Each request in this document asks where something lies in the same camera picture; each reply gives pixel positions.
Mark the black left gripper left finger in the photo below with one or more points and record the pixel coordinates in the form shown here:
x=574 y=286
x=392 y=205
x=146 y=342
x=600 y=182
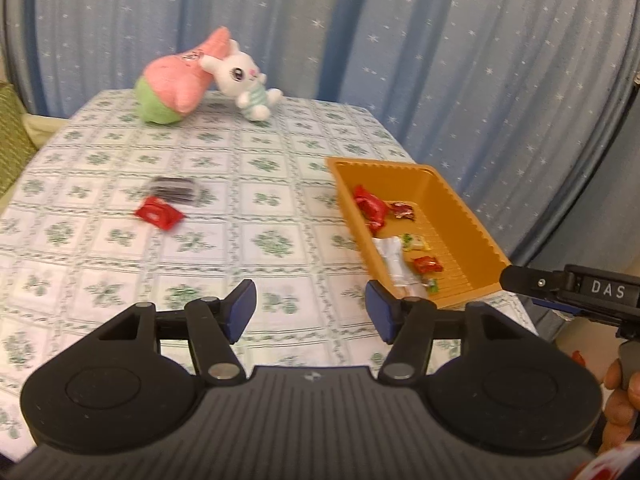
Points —
x=209 y=325

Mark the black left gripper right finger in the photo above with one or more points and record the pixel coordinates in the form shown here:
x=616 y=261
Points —
x=495 y=350

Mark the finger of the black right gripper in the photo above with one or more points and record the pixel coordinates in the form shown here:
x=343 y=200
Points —
x=562 y=308
x=531 y=282

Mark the small red candy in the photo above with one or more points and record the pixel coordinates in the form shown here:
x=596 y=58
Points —
x=427 y=265

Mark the white green snack bag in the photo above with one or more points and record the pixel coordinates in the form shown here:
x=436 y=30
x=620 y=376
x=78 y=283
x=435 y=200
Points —
x=390 y=249

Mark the yellow green candy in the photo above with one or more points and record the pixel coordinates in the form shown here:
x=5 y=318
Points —
x=413 y=241

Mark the red gold candy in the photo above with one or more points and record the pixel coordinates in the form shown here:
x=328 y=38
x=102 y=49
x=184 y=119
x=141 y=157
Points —
x=402 y=211

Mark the shiny red candy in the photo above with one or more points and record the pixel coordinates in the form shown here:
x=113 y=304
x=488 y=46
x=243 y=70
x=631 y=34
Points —
x=373 y=209

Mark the person's right hand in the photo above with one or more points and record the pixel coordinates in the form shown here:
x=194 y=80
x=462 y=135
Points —
x=621 y=409

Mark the orange plastic tray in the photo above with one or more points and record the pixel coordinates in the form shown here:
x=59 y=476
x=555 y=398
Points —
x=470 y=258

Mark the large red snack packet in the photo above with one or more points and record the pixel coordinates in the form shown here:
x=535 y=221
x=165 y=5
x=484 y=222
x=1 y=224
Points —
x=160 y=214

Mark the black snack packet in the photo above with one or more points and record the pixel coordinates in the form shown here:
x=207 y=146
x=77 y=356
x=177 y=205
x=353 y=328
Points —
x=174 y=190

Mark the floral green white tablecloth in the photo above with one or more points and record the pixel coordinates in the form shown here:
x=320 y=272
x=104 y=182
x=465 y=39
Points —
x=73 y=254

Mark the pink green star plush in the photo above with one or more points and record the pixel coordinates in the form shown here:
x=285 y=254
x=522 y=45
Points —
x=172 y=87

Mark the white bunny plush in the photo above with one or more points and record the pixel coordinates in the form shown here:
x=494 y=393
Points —
x=238 y=77

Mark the green sofa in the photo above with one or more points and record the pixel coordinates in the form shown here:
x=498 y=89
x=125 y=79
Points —
x=40 y=130

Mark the green patterned cushion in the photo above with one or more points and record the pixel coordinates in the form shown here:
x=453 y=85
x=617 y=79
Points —
x=16 y=148

